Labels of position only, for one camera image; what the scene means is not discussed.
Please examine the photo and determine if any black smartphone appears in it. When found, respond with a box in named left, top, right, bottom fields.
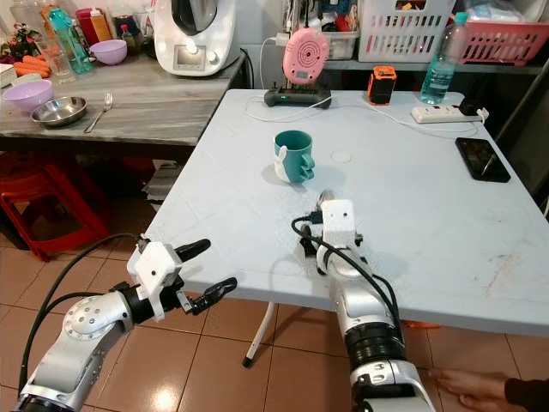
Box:
left=454, top=136, right=512, bottom=185

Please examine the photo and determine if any pink plastic basket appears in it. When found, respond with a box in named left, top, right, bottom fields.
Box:
left=458, top=15, right=549, bottom=66

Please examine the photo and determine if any white power cable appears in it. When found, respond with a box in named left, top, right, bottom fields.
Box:
left=244, top=91, right=430, bottom=123

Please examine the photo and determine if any person's bare hand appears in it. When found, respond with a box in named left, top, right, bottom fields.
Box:
left=428, top=367, right=513, bottom=412

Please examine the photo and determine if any black power plug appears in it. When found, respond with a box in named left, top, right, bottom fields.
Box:
left=458, top=98, right=486, bottom=118

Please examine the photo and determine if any white kitchen appliance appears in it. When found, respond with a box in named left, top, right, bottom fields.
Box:
left=151, top=0, right=239, bottom=77

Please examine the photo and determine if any blue plastic water bottle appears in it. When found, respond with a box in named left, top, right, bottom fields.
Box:
left=419, top=10, right=470, bottom=106

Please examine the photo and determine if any orange carrot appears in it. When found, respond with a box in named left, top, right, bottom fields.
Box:
left=12, top=55, right=53, bottom=78

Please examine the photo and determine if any small purple bowl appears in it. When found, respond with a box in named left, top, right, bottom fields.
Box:
left=89, top=38, right=129, bottom=67

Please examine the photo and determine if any black device base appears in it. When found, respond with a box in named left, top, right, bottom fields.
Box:
left=263, top=85, right=332, bottom=109

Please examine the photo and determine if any white power strip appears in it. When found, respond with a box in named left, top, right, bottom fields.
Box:
left=411, top=102, right=491, bottom=126

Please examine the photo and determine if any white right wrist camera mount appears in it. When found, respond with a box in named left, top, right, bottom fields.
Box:
left=318, top=198, right=360, bottom=252

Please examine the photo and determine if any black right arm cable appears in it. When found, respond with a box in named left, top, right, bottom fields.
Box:
left=291, top=214, right=402, bottom=329

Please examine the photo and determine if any white plastic basket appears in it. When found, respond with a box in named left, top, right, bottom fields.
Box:
left=357, top=0, right=461, bottom=64

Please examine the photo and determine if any red plastic container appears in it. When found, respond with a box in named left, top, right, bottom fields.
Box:
left=75, top=8, right=101, bottom=45

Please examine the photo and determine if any teal and white mug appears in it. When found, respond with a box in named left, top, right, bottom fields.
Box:
left=274, top=129, right=317, bottom=184

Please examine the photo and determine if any small red-flowered plant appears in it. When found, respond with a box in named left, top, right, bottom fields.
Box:
left=7, top=23, right=42, bottom=59

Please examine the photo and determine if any orange and black device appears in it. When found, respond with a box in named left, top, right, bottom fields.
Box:
left=366, top=65, right=399, bottom=106

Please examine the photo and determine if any pink round device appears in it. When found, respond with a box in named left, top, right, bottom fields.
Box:
left=282, top=27, right=331, bottom=86

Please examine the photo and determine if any red plastic stool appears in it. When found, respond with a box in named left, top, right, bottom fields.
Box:
left=0, top=152, right=100, bottom=264

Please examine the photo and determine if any white table leg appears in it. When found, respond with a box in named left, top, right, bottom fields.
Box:
left=241, top=301, right=278, bottom=369

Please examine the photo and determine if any teal plastic bottle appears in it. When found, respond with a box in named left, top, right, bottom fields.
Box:
left=48, top=8, right=92, bottom=76

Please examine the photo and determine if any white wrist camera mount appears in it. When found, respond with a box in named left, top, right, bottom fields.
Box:
left=126, top=239, right=182, bottom=321
left=318, top=198, right=360, bottom=252

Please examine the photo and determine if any stainless steel bowl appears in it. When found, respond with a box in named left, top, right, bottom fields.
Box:
left=30, top=94, right=89, bottom=129

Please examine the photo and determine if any white box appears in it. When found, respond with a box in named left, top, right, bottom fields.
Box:
left=0, top=64, right=19, bottom=89

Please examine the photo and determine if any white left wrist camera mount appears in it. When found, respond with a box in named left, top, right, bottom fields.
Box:
left=126, top=239, right=182, bottom=321

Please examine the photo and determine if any large purple bowl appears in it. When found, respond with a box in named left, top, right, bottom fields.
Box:
left=3, top=79, right=55, bottom=116

